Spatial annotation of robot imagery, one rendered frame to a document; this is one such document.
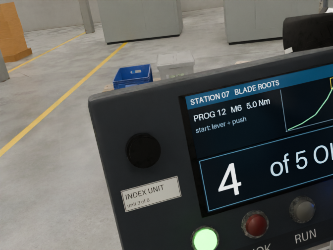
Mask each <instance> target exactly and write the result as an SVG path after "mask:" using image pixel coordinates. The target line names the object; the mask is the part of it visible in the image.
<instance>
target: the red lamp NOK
mask: <svg viewBox="0 0 333 250"><path fill-rule="evenodd" d="M268 227H269V220H268V218H267V216H266V215H265V213H264V212H262V211H260V210H252V211H250V212H248V213H247V214H246V215H245V216H244V217H243V219H242V222H241V229H242V231H243V233H244V234H245V235H246V236H248V237H250V238H253V239H256V238H259V237H261V236H263V235H264V234H265V233H266V231H267V229H268Z"/></svg>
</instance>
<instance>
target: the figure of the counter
mask: <svg viewBox="0 0 333 250"><path fill-rule="evenodd" d="M197 161H198V166H199V171H200V176H201V181H202V187H203V192H204V197H205V202H206V208H207V213H210V212H214V211H217V210H220V209H224V208H227V207H230V206H234V205H237V204H240V203H244V202H247V201H251V200H254V199H257V198H258V195H257V189H256V183H255V176H254V170H253V164H252V158H251V152H250V146H248V147H244V148H241V149H237V150H233V151H230V152H226V153H222V154H218V155H214V156H211V157H207V158H203V159H199V160H197Z"/></svg>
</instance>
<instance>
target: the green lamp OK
mask: <svg viewBox="0 0 333 250"><path fill-rule="evenodd" d="M190 244H191V247H192V248H193V249H194V250H215V249H216V248H217V246H218V244H219V235H218V233H217V231H216V229H215V228H214V227H212V226H209V225H203V226H200V227H198V228H197V229H196V230H195V231H194V232H193V233H192V235H191V239H190Z"/></svg>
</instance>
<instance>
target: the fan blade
mask: <svg viewBox="0 0 333 250"><path fill-rule="evenodd" d="M282 39H283V48H284V50H286V49H288V48H291V47H292V51H293V52H299V51H305V50H311V49H318V48H324V47H330V46H333V12H327V13H318V14H310V15H303V16H295V17H288V18H286V19H285V20H284V22H283V29H282ZM293 52H292V53H293Z"/></svg>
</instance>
